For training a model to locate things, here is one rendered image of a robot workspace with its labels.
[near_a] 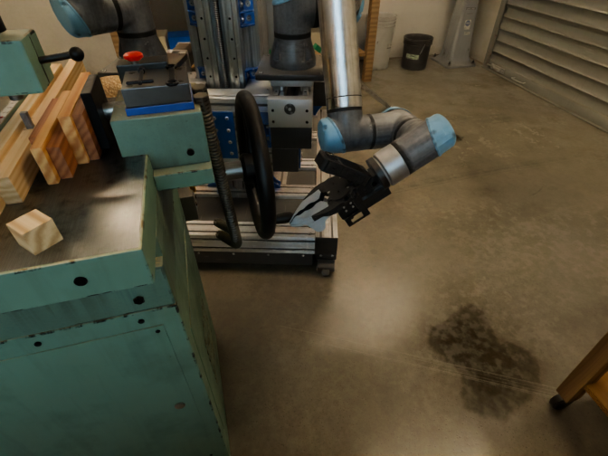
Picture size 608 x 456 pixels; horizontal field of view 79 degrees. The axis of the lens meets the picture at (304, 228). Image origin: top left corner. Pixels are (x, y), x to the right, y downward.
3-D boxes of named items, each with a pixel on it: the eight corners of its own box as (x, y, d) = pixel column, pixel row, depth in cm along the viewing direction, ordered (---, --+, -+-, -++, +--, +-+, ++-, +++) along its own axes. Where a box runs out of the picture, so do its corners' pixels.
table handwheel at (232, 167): (270, 87, 56) (246, 89, 82) (128, 101, 52) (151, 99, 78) (290, 260, 66) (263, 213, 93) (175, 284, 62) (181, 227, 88)
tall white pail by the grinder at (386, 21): (394, 69, 376) (403, 16, 346) (366, 71, 371) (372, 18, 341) (384, 61, 398) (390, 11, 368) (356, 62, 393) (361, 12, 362)
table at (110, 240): (232, 270, 48) (225, 235, 44) (-41, 325, 42) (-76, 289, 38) (199, 99, 93) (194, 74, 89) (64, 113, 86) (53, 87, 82)
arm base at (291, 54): (272, 56, 129) (270, 24, 122) (316, 57, 128) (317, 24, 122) (267, 71, 117) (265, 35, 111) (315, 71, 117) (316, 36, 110)
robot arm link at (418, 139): (441, 136, 79) (464, 150, 72) (396, 165, 81) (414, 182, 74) (430, 105, 75) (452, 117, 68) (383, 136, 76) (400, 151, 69)
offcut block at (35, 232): (63, 239, 44) (52, 218, 42) (35, 256, 42) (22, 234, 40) (47, 229, 45) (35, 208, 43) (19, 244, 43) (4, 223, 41)
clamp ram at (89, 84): (149, 144, 61) (134, 89, 55) (100, 149, 59) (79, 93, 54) (151, 121, 68) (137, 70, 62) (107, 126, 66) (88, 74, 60)
